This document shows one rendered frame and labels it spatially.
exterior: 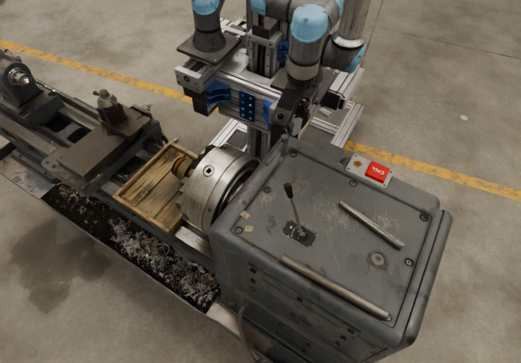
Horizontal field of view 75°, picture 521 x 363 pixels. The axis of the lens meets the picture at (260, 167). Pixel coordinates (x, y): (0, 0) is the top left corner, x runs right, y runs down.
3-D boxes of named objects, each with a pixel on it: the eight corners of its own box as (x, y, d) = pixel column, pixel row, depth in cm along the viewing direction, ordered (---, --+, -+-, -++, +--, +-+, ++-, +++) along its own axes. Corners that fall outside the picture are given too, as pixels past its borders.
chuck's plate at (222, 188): (264, 179, 138) (256, 142, 110) (222, 247, 129) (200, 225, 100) (257, 175, 139) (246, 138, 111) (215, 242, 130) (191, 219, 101)
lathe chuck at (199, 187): (257, 175, 139) (246, 137, 111) (214, 242, 130) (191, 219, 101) (239, 166, 142) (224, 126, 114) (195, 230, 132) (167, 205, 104)
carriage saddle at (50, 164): (163, 129, 167) (160, 121, 162) (88, 198, 142) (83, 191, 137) (119, 106, 175) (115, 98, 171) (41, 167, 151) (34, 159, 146)
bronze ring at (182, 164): (204, 160, 123) (184, 150, 126) (188, 178, 118) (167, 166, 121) (206, 174, 131) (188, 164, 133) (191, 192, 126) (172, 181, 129)
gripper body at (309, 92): (316, 102, 95) (324, 66, 85) (303, 121, 90) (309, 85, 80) (291, 92, 97) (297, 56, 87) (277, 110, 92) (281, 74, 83)
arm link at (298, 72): (312, 70, 77) (280, 59, 79) (308, 87, 81) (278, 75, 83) (325, 53, 81) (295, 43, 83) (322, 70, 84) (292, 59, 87)
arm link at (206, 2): (191, 29, 149) (186, -2, 138) (198, 13, 157) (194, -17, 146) (217, 32, 149) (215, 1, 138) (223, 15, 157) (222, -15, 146)
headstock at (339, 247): (410, 254, 131) (460, 202, 100) (366, 377, 107) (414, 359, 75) (277, 185, 149) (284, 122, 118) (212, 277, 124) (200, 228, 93)
